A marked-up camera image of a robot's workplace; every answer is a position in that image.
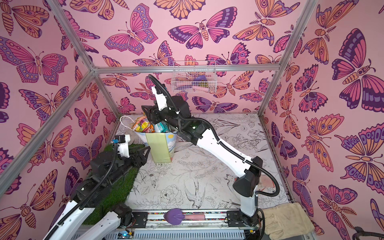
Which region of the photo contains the teal mint candy bag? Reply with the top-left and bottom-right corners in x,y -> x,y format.
154,122 -> 171,133

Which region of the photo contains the white paper bag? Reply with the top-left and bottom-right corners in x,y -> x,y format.
120,116 -> 177,164

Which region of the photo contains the orange Fox's fruits bag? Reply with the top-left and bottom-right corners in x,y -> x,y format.
132,116 -> 155,133

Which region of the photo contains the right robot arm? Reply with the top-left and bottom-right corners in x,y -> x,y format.
142,75 -> 280,232

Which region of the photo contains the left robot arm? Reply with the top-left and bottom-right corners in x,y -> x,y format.
45,135 -> 151,240

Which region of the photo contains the purple tool in basket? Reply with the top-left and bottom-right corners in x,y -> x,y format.
193,75 -> 207,83

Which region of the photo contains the green artificial grass mat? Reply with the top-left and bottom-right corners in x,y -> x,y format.
80,144 -> 146,225

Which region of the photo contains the red coated garden glove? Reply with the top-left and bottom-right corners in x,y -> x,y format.
257,174 -> 276,193

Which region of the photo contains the beige leather glove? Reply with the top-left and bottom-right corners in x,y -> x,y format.
263,203 -> 315,240

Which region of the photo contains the white wire basket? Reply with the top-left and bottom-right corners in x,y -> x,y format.
171,60 -> 218,94

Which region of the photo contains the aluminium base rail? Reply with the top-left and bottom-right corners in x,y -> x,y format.
59,209 -> 265,240

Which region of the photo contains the purple trowel pink handle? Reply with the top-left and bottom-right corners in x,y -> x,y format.
164,209 -> 206,226

